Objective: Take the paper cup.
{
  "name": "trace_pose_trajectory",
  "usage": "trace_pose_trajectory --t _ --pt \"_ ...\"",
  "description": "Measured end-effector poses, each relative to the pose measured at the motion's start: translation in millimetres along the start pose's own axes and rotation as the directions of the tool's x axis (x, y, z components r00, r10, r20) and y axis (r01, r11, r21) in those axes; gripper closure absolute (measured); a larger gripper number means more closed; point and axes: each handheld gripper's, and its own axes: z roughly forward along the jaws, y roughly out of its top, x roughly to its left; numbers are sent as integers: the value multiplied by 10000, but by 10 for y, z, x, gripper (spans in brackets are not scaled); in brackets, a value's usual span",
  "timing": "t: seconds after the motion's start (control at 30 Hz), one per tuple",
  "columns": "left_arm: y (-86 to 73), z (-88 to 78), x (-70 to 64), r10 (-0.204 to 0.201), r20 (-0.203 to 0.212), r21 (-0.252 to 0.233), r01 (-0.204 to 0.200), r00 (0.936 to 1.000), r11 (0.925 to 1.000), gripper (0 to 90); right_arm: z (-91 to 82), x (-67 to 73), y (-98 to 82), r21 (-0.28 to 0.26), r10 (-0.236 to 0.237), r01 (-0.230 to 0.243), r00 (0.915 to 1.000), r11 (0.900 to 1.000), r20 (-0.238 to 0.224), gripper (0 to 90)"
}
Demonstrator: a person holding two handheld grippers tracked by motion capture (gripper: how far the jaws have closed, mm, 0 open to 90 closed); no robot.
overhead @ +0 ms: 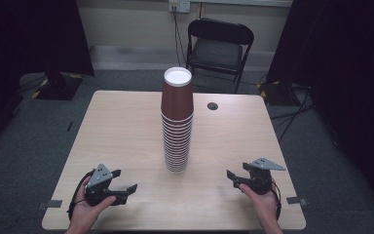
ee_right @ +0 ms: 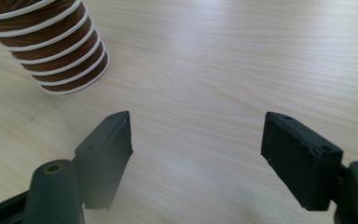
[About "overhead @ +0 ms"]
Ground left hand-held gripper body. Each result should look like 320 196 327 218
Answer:
84 163 130 208

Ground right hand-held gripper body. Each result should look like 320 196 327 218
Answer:
239 157 286 196

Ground stack of brown cups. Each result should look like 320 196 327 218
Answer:
161 111 195 174

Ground person's right hand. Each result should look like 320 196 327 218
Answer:
238 177 281 227

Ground person's left hand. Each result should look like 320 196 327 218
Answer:
67 176 117 228

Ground grey tape strip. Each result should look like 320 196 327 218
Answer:
285 196 309 207
36 199 63 211

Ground black stand base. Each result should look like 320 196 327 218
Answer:
31 71 85 101
258 81 295 107

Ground black folding chair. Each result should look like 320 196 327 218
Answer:
185 18 255 95

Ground black curtain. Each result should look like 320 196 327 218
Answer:
0 0 95 152
266 0 374 220

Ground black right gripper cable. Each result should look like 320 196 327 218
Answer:
270 179 282 222

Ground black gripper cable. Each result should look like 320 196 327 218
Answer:
270 179 282 222
66 169 95 222

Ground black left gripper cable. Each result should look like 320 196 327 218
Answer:
66 169 95 222

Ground black floor cables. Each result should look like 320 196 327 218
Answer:
268 81 317 144

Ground black power cable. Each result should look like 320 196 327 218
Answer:
172 7 189 70

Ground white wall socket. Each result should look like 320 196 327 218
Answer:
168 0 192 15

